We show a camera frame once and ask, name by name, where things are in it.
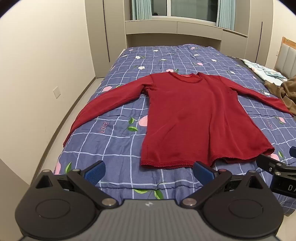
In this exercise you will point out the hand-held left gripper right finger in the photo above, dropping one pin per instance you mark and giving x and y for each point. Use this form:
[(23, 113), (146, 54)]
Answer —
[(203, 173)]

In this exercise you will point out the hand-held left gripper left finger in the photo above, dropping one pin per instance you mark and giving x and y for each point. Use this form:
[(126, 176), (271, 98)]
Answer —
[(94, 172)]

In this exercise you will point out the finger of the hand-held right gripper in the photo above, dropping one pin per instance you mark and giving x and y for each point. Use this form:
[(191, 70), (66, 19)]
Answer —
[(269, 163), (293, 151)]

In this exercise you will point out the dark red long-sleeved sweater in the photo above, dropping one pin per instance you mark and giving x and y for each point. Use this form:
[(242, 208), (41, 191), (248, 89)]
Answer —
[(185, 111)]

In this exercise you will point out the blue checked floral blanket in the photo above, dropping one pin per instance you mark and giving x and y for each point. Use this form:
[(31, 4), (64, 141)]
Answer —
[(115, 148)]

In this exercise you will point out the brown garment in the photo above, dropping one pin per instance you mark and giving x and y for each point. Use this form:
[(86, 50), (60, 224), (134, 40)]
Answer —
[(285, 90)]

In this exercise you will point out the light floral pillow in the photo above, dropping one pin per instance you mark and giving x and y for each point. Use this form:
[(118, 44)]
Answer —
[(263, 69)]

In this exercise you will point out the grey padded wooden headboard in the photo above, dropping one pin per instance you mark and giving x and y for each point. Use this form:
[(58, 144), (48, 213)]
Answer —
[(288, 58)]

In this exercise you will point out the beige built-in wardrobe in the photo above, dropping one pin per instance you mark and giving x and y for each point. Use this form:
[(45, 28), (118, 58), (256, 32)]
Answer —
[(175, 29)]

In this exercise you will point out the light teal curtain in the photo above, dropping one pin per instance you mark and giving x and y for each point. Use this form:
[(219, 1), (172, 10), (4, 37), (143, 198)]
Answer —
[(141, 9), (226, 12)]

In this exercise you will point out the window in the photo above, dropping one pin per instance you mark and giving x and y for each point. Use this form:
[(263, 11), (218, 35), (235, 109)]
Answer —
[(185, 8)]

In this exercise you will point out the white wall socket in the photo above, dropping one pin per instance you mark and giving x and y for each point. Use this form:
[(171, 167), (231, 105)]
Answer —
[(57, 92)]

